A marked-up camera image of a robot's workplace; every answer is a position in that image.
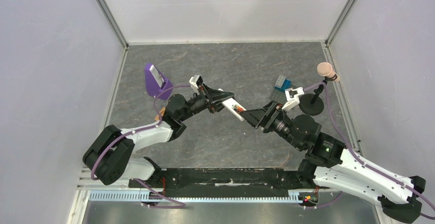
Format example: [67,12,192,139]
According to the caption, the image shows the red orange battery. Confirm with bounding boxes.
[233,105,246,113]

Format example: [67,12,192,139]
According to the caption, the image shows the grey lego brick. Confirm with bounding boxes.
[274,75,286,89]

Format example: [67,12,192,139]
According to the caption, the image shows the blue lego brick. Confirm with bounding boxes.
[279,79,291,92]

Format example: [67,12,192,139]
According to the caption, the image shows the wooden block piece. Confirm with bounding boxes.
[154,107,166,121]

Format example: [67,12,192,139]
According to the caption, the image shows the grey lego baseplate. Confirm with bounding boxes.
[269,88,287,105]

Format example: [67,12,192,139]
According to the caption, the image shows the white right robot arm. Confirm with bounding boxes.
[232,101,426,223]

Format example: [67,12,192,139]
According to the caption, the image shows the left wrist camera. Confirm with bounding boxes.
[189,74,203,94]

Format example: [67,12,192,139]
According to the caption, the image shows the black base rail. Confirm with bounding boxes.
[145,168,315,198]

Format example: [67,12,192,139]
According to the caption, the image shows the white remote control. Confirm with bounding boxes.
[222,98,246,121]

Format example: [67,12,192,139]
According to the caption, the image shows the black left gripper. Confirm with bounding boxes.
[179,83,235,122]

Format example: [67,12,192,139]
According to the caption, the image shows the black microphone stand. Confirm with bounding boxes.
[299,74,338,116]

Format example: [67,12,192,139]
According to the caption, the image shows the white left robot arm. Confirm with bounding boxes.
[83,84,234,187]

